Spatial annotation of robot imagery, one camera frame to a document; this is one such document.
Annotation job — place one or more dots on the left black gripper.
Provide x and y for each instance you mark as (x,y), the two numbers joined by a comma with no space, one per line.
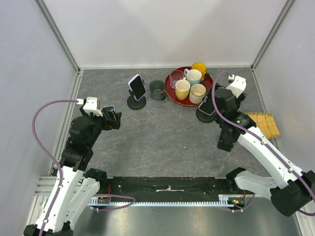
(114,123)

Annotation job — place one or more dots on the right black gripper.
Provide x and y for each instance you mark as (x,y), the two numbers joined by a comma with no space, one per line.
(239,99)

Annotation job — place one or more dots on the blue case phone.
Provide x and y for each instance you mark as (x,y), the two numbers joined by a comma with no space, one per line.
(108,111)

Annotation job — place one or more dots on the cream case phone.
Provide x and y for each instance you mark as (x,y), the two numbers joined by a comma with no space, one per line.
(207,107)

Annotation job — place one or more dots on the black phone stand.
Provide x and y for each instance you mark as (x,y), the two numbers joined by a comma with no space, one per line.
(134,104)
(204,118)

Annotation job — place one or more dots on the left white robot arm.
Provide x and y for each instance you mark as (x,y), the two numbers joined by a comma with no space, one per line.
(76,185)

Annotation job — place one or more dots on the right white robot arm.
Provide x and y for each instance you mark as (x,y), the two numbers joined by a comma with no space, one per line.
(290,188)

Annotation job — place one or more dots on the purple case phone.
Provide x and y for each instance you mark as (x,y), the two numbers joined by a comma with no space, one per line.
(137,86)

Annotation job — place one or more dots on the woven bamboo mat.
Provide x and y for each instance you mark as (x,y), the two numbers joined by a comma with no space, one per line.
(266,123)

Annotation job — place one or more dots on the beige ceramic cup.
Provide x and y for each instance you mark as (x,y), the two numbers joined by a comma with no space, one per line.
(197,93)

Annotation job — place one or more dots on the light blue mug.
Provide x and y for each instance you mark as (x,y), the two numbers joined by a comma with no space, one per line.
(193,76)

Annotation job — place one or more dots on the orange yellow mug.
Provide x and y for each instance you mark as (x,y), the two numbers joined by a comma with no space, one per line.
(201,68)

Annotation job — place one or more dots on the dark green mug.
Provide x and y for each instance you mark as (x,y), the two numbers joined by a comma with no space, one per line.
(157,90)

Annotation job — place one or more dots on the pale yellow cup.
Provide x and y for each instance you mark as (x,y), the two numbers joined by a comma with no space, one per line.
(182,88)

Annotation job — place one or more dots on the clear glass cup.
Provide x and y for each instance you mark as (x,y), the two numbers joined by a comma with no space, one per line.
(175,76)

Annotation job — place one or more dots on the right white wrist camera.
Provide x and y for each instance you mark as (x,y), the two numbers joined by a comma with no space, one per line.
(237,85)

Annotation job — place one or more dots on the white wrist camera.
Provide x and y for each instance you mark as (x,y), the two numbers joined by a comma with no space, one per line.
(89,106)
(237,85)

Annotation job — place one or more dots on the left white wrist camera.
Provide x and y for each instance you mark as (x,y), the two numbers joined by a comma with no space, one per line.
(89,106)

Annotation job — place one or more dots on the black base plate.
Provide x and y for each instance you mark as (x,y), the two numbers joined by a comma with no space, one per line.
(168,189)

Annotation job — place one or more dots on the slotted cable duct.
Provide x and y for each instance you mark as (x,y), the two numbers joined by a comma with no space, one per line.
(220,201)

